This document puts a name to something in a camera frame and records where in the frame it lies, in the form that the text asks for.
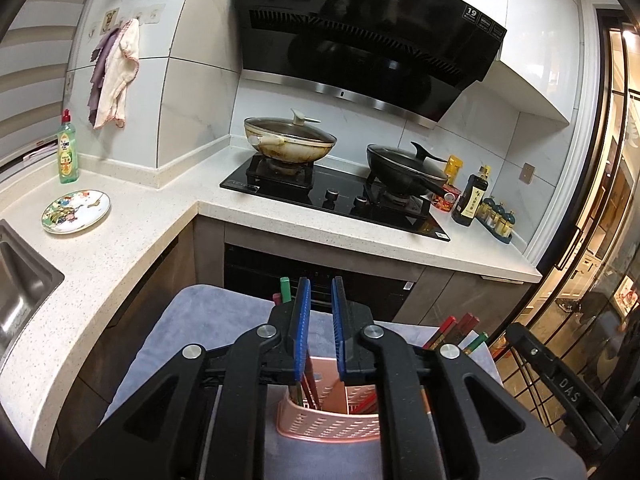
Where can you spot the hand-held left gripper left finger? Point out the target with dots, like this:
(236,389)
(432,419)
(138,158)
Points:
(301,330)

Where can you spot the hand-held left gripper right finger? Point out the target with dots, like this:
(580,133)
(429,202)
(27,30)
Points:
(338,330)

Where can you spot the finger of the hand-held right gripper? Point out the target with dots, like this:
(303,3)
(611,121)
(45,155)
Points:
(560,385)

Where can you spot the green chopstick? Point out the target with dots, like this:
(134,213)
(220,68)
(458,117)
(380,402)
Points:
(477,344)
(285,290)

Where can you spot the pink perforated utensil holder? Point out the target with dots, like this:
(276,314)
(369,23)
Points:
(325,425)

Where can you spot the red chopstick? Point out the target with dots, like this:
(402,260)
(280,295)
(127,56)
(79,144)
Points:
(307,390)
(442,331)

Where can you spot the black built-in oven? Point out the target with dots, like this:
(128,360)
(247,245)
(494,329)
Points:
(260,265)

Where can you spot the blue-grey fleece mat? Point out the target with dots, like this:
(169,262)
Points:
(200,320)

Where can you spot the black gas stove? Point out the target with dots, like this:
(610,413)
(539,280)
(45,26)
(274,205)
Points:
(300,190)

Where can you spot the grey kitchen base cabinet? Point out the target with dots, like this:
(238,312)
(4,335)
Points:
(150,300)

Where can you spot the red seasoning jar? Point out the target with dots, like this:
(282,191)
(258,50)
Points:
(445,199)

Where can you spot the black pan with lid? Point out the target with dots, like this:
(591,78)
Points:
(405,167)

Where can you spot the row of small spice jars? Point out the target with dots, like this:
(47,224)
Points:
(497,220)

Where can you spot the black framed glass door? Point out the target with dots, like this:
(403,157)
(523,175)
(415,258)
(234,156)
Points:
(600,210)

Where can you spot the dark soy sauce bottle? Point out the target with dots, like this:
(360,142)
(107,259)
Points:
(470,200)

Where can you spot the beige wok with lid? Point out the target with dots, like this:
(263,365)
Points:
(290,140)

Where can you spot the yellow seasoning packet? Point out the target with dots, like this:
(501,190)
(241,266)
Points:
(453,170)

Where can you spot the painted ceramic plate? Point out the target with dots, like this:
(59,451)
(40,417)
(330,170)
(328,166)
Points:
(75,211)

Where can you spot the stainless steel sink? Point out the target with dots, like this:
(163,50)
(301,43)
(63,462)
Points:
(25,280)

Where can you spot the green dish soap bottle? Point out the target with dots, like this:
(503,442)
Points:
(67,155)

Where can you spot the black range hood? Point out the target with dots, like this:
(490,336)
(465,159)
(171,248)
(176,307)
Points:
(370,30)

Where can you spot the cream hanging cloth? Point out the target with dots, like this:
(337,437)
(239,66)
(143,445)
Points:
(122,70)

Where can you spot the purple hanging cloth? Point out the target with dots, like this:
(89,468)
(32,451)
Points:
(102,70)

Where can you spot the white upper cabinet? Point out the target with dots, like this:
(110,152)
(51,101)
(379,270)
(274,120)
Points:
(530,35)

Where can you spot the white window blind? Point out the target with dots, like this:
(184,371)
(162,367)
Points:
(35,60)

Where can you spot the brown wall switch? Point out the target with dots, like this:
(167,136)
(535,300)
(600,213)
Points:
(527,173)

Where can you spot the white wall socket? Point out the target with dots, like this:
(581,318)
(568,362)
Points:
(157,14)

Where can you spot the square wall sticker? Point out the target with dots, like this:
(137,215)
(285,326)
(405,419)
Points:
(111,18)

